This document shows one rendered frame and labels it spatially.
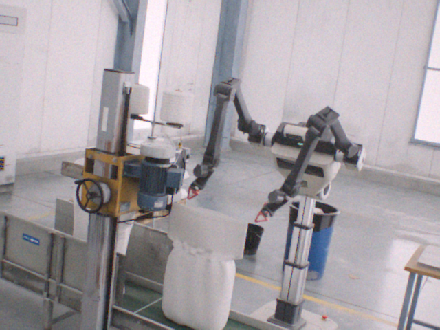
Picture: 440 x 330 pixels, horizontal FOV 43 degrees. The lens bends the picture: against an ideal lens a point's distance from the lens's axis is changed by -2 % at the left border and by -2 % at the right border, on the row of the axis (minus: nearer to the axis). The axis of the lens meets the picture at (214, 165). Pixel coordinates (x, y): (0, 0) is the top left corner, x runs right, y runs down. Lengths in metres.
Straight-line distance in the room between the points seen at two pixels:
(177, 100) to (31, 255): 1.49
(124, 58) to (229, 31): 3.31
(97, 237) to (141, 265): 0.90
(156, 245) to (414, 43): 7.94
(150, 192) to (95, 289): 0.63
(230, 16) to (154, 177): 9.18
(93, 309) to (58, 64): 5.49
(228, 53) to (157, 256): 8.38
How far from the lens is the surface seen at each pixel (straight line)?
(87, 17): 8.62
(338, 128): 2.87
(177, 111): 2.92
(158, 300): 3.61
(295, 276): 3.66
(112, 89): 2.90
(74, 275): 3.57
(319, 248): 5.30
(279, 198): 2.86
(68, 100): 8.49
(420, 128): 10.84
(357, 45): 11.12
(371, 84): 11.01
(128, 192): 3.00
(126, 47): 9.15
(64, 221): 4.27
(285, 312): 3.75
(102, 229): 3.03
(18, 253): 3.88
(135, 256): 3.92
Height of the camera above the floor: 1.89
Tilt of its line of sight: 11 degrees down
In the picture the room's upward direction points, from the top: 8 degrees clockwise
